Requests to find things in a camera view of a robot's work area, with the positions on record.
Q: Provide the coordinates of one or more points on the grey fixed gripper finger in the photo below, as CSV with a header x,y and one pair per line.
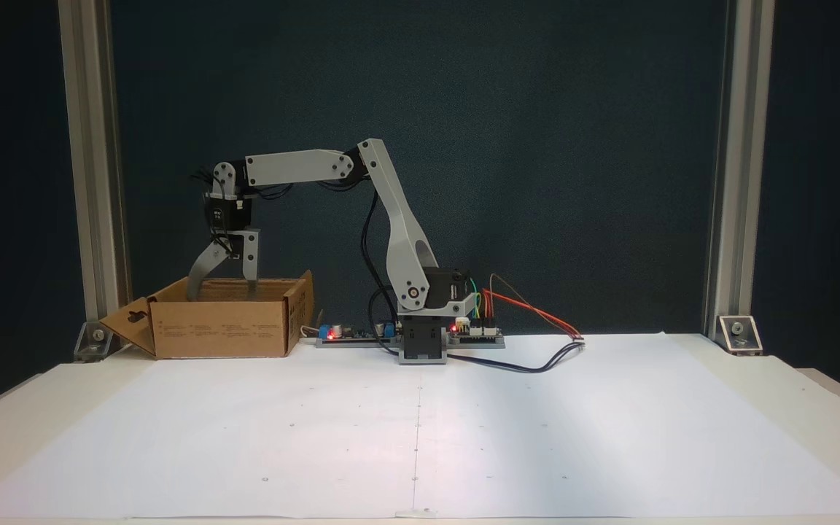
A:
x,y
251,277

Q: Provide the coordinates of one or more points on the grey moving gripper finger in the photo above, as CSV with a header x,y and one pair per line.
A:
x,y
210,264

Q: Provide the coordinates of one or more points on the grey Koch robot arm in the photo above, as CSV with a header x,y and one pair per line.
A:
x,y
398,219

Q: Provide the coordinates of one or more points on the open cardboard box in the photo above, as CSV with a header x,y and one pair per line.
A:
x,y
223,332

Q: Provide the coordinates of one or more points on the circuit board with blue parts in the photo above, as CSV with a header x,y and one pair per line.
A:
x,y
351,335

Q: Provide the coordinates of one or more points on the circuit board with white connector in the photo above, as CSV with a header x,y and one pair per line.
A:
x,y
478,335

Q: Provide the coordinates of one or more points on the metal corner bracket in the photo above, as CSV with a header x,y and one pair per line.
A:
x,y
739,334
95,343

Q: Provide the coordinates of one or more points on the aluminium frame post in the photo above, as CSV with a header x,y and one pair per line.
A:
x,y
92,182
741,182

